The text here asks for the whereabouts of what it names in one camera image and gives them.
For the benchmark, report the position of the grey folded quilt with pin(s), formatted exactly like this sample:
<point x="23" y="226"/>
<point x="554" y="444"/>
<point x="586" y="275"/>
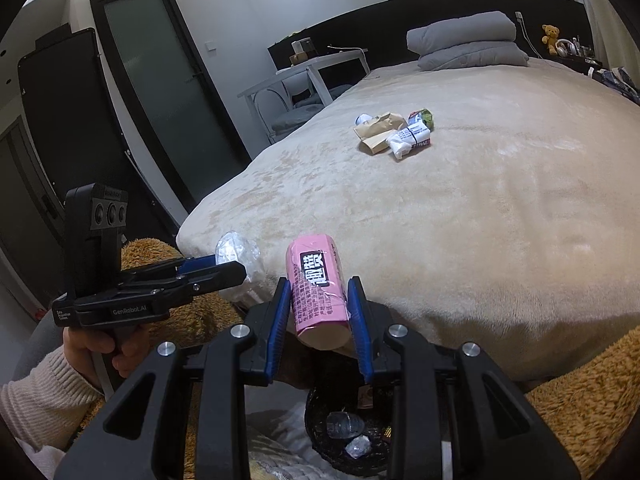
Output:
<point x="475" y="59"/>
<point x="460" y="30"/>

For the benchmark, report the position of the white and wooden box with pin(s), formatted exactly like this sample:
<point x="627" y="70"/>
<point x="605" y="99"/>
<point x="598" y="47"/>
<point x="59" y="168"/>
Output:
<point x="302" y="50"/>

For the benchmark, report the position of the white-backed chair grey cushion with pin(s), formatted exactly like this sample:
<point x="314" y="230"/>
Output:
<point x="332" y="91"/>

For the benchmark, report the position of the brown fuzzy pants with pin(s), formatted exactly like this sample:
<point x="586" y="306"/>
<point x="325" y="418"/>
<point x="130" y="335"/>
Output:
<point x="590" y="400"/>

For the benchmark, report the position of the white headphones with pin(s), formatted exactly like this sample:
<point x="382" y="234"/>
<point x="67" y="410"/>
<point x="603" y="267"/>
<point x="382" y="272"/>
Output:
<point x="565" y="47"/>

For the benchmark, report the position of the brown paper bag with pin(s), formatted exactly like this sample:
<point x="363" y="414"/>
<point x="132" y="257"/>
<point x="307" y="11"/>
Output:
<point x="380" y="130"/>

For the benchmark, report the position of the small bottles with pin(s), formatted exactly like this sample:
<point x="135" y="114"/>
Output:
<point x="582" y="49"/>

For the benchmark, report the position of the metal chair grey cushion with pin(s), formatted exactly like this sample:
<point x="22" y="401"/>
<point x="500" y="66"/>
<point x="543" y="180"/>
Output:
<point x="295" y="119"/>

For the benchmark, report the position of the white table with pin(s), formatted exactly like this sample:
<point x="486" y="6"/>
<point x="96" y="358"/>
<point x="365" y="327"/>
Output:
<point x="320" y="62"/>

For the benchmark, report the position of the clear plastic bottle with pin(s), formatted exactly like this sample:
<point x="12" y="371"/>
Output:
<point x="345" y="422"/>

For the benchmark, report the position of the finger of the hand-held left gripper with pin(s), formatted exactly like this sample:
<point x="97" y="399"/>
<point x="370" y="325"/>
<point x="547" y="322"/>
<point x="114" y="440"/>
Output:
<point x="220" y="275"/>
<point x="197" y="264"/>

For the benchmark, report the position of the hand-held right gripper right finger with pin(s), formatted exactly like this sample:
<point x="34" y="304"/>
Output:
<point x="361" y="330"/>

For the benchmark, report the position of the frosted glass door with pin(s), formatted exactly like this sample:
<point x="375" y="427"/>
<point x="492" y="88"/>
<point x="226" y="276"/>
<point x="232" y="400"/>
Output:
<point x="165" y="85"/>

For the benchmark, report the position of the person's left forearm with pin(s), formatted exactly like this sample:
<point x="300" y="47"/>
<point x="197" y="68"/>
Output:
<point x="40" y="395"/>

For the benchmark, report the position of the beige plush blanket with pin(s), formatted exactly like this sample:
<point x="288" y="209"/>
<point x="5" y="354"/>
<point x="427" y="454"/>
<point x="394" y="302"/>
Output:
<point x="500" y="210"/>

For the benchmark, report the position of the person's left hand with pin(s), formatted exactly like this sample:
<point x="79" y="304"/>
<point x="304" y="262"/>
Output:
<point x="77" y="352"/>

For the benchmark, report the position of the black nightstand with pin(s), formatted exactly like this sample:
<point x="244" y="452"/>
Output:
<point x="580" y="64"/>

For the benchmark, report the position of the green wrapper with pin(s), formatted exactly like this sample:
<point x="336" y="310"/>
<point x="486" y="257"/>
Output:
<point x="427" y="117"/>

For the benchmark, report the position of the black headboard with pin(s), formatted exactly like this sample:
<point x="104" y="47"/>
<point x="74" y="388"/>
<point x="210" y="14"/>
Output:
<point x="390" y="25"/>

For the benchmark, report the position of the clear plastic wrapper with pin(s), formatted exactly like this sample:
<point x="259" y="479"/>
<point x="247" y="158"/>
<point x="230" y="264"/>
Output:
<point x="235" y="250"/>

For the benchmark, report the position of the pile of clothes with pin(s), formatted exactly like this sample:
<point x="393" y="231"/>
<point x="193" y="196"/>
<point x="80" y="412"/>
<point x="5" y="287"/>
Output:
<point x="617" y="82"/>

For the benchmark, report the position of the brown teddy bear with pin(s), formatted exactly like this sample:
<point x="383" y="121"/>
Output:
<point x="550" y="37"/>

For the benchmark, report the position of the pink box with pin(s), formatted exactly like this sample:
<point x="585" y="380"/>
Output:
<point x="317" y="290"/>

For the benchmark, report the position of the white cloth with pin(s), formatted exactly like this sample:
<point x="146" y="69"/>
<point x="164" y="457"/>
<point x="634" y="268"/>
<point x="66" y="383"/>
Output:
<point x="280" y="442"/>

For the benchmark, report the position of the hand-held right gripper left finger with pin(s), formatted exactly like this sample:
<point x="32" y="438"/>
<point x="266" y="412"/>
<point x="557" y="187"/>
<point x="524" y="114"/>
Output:
<point x="280" y="330"/>

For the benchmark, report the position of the wall light switch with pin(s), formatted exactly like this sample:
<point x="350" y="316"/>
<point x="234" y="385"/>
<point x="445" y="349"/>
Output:
<point x="211" y="46"/>

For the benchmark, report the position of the white blue printed packet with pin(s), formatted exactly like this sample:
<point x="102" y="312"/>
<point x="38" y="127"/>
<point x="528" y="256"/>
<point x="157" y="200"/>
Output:
<point x="411" y="139"/>

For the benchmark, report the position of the white tissue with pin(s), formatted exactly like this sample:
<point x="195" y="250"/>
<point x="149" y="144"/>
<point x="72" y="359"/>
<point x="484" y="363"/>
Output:
<point x="359" y="446"/>

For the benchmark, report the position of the dark cabinet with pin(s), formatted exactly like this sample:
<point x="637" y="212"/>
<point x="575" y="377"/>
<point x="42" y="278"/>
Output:
<point x="25" y="210"/>

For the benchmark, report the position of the black trash bin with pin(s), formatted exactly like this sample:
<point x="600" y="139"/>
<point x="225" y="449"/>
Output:
<point x="320" y="435"/>

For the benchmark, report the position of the large black panel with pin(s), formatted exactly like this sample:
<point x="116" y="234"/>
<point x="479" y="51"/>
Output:
<point x="75" y="125"/>

